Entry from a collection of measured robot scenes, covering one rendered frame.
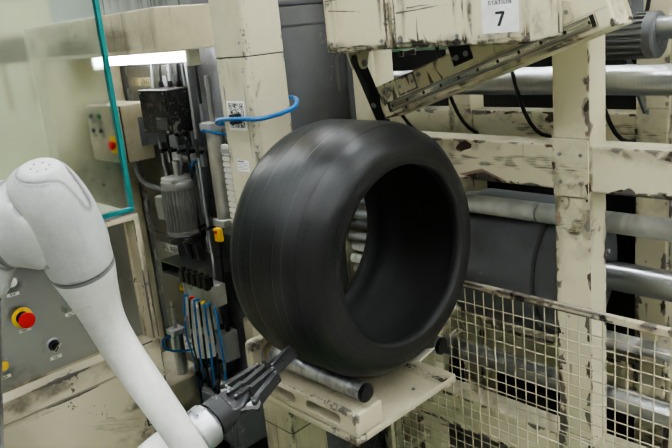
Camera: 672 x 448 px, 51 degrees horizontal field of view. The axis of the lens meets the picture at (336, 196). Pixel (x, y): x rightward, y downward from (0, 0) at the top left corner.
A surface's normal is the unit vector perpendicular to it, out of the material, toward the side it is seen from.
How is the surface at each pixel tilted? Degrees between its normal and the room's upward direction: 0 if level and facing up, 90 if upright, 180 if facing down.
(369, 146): 45
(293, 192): 51
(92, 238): 96
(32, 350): 90
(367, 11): 90
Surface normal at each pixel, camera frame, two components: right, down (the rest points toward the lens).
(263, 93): 0.70, 0.11
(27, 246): 0.07, 0.51
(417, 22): -0.71, 0.23
